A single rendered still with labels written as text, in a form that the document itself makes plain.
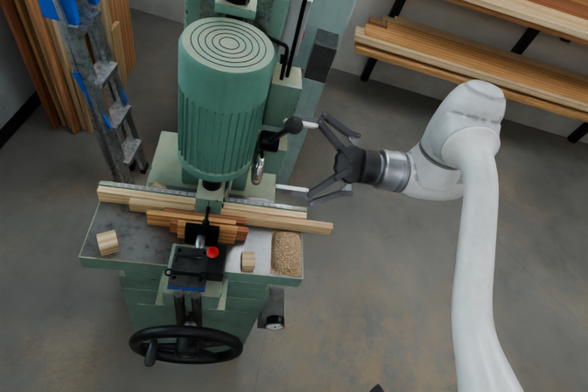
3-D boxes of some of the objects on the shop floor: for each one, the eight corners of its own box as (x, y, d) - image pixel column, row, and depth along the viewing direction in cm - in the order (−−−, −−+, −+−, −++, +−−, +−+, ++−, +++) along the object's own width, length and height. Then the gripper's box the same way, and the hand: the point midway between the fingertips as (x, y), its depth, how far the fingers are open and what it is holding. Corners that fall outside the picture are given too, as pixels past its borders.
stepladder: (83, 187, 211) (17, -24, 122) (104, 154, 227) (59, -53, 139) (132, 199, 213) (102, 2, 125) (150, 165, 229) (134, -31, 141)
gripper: (361, 222, 87) (268, 211, 84) (376, 114, 88) (284, 97, 84) (374, 227, 80) (273, 214, 76) (391, 108, 81) (290, 90, 77)
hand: (284, 153), depth 80 cm, fingers open, 13 cm apart
